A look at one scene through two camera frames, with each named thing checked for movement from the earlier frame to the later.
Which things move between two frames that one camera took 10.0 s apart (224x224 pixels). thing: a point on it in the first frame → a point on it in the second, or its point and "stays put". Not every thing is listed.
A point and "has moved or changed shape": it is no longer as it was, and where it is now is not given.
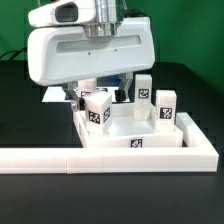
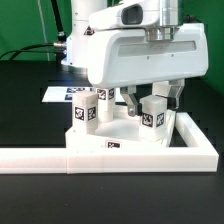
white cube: [99, 106] has moved or changed shape
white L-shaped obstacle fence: [200, 157] stays put
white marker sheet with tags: [58, 94] stays put
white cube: [85, 87] → [106, 104]
